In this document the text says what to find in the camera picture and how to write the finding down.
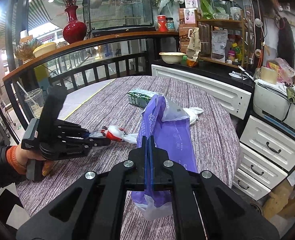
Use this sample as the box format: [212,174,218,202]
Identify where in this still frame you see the purple plastic bag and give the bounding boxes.
[131,94,197,221]

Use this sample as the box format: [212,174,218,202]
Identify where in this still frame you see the cream bowl on counter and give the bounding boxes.
[159,52,185,64]

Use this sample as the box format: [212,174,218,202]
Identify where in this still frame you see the curved wooden rail shelf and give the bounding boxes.
[3,31,179,83]

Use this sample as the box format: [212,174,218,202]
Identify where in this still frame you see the red white snack wrapper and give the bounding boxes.
[89,125,138,144]

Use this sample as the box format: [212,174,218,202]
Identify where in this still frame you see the brown paper bag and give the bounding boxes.
[186,27,201,67]

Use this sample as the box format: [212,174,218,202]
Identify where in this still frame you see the white drawer cabinet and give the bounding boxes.
[151,61,295,200]

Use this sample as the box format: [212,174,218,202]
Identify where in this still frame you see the blue white candy wrapper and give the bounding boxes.
[183,107,204,126]

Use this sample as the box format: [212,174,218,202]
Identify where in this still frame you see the red ceramic vase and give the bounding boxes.
[63,5,87,44]

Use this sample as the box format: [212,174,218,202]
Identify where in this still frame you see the glass display case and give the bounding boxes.
[82,0,154,38]

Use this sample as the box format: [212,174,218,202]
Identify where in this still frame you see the yellow bowl on shelf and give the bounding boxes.
[33,42,56,58]

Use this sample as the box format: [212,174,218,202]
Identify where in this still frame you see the plastic cup with straw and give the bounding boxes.
[17,81,45,119]

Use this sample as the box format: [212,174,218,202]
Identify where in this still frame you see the red tin can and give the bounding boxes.
[157,15,167,32]

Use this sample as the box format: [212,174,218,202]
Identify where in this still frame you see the left hand painted nails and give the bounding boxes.
[14,144,54,177]

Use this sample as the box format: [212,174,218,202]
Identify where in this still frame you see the white printer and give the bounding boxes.
[253,79,295,137]

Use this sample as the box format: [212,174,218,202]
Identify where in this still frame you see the green milk carton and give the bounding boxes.
[127,88,163,108]

